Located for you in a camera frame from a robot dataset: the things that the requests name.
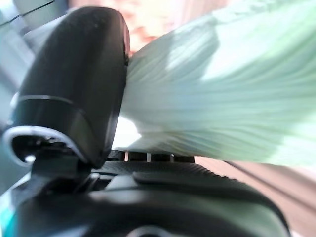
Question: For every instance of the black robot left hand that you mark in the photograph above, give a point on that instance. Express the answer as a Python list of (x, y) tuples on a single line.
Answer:
[(74, 74)]

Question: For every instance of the napa cabbage toy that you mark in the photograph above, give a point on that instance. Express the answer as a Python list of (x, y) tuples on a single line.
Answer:
[(209, 98)]

